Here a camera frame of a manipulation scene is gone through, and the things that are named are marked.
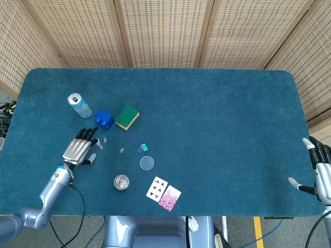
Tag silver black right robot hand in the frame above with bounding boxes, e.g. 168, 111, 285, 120
288, 136, 331, 205

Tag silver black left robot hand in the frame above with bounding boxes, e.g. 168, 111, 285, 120
62, 127, 99, 170

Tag clear jar of paper clips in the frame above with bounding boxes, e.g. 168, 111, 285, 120
113, 174, 131, 191

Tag light blue drink can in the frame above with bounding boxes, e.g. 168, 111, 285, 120
67, 92, 93, 119

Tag blue plastic building block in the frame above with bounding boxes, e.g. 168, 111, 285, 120
94, 110, 115, 131

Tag green and yellow sponge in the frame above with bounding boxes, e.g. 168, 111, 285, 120
114, 104, 140, 131

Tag clear round plastic lid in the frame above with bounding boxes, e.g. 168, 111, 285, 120
139, 156, 155, 171

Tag six of clubs card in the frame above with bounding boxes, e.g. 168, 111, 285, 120
146, 176, 169, 202

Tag pink patterned playing card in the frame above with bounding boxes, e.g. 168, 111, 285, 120
158, 184, 182, 212

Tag silver robot torso base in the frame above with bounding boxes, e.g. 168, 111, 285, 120
102, 215, 216, 248

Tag blue carpet table cover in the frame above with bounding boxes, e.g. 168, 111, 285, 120
0, 67, 324, 217

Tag woven wicker folding screen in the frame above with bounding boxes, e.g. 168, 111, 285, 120
0, 0, 331, 145

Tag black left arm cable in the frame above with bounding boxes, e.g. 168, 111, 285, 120
48, 182, 86, 248

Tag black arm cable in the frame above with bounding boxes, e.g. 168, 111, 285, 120
305, 209, 331, 248
48, 182, 86, 248

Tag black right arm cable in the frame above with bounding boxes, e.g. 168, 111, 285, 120
305, 209, 331, 248

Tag blue floor cable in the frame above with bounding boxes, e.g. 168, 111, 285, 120
242, 219, 284, 248

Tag bundle of floor cables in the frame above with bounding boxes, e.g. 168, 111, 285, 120
0, 100, 18, 137

